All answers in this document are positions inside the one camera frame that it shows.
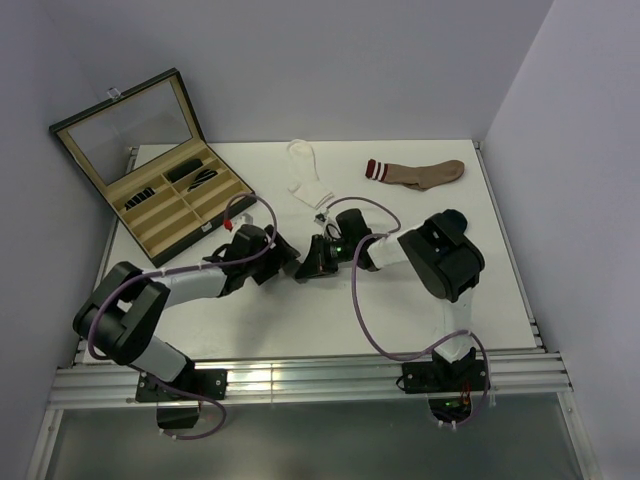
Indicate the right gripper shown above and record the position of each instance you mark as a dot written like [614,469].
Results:
[317,262]

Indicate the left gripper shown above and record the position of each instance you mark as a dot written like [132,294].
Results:
[278,256]

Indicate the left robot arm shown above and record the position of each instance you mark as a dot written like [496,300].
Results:
[121,316]

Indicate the white sock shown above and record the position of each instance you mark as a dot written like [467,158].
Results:
[306,186]

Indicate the striped rolled sock right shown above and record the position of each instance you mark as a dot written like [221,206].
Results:
[201,178]

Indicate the striped rolled sock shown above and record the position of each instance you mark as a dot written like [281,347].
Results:
[201,178]
[139,197]

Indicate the black rolled sock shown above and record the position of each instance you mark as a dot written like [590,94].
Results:
[183,169]

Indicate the striped rolled sock left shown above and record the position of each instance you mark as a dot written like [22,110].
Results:
[139,197]

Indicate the tan sock with red cuff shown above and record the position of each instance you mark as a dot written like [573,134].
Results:
[421,178]

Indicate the navy blue sock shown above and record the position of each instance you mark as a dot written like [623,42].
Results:
[457,219]

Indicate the black compartment storage box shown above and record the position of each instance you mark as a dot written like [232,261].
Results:
[130,141]

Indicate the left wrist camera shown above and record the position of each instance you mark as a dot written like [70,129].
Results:
[248,239]

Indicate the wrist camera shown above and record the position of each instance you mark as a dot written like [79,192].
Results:
[248,239]
[348,226]

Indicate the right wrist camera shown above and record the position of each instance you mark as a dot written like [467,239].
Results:
[348,226]

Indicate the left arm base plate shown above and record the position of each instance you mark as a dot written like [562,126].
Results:
[199,385]

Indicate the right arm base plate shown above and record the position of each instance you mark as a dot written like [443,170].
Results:
[438,376]

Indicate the aluminium frame rail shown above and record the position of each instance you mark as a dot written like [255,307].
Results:
[300,381]

